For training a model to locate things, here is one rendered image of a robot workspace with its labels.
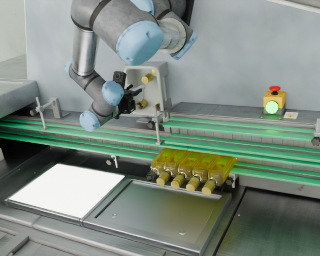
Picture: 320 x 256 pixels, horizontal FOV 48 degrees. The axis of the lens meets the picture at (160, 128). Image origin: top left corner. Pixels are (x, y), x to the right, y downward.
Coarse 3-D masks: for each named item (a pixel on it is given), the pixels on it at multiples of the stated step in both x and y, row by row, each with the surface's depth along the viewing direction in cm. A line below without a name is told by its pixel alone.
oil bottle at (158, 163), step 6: (162, 150) 148; (168, 150) 147; (174, 150) 147; (156, 156) 143; (162, 156) 143; (168, 156) 142; (156, 162) 139; (162, 162) 139; (156, 168) 138; (162, 168) 138
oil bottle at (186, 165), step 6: (186, 156) 140; (192, 156) 139; (198, 156) 139; (186, 162) 136; (192, 162) 135; (180, 168) 133; (186, 168) 132; (192, 168) 133; (186, 174) 132; (192, 174) 134
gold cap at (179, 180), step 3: (177, 177) 129; (180, 177) 129; (183, 177) 130; (174, 180) 127; (177, 180) 127; (180, 180) 128; (183, 180) 130; (171, 183) 128; (174, 183) 127; (177, 183) 127; (180, 183) 128; (174, 186) 128; (177, 186) 127
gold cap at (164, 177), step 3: (162, 174) 132; (165, 174) 132; (168, 174) 132; (159, 177) 130; (162, 177) 130; (165, 177) 131; (168, 177) 132; (156, 180) 131; (159, 180) 130; (162, 180) 130; (165, 180) 130; (159, 183) 131; (162, 183) 130
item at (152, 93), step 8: (128, 72) 158; (136, 72) 163; (144, 72) 161; (128, 80) 159; (136, 80) 164; (152, 80) 161; (160, 80) 151; (152, 88) 162; (160, 88) 152; (144, 96) 166; (152, 96) 164; (160, 96) 154; (136, 104) 166; (152, 104) 166; (160, 104) 156; (136, 112) 163; (144, 112) 162; (152, 112) 160
